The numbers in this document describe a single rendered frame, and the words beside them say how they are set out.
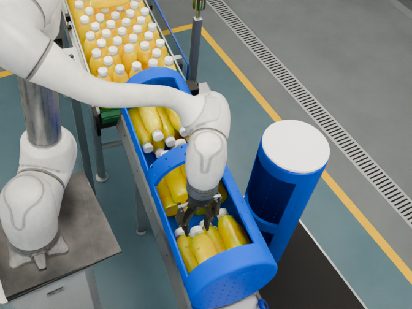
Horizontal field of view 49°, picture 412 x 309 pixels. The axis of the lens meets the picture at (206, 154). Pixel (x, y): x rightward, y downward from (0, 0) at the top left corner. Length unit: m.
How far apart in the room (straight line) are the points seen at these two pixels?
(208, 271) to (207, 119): 0.43
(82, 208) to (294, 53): 2.80
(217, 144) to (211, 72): 2.60
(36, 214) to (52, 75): 0.50
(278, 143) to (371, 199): 1.45
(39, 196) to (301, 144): 1.04
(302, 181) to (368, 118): 1.92
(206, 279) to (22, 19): 0.81
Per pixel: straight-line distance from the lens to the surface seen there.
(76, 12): 2.39
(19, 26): 1.00
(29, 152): 1.46
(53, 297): 1.70
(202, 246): 1.42
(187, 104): 1.21
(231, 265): 1.30
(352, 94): 3.84
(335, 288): 2.61
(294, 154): 1.83
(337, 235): 2.95
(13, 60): 1.00
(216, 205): 1.37
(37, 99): 1.30
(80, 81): 1.02
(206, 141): 1.10
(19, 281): 1.55
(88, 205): 1.66
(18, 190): 1.38
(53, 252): 1.56
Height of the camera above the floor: 2.40
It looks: 51 degrees down
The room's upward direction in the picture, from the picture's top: 9 degrees clockwise
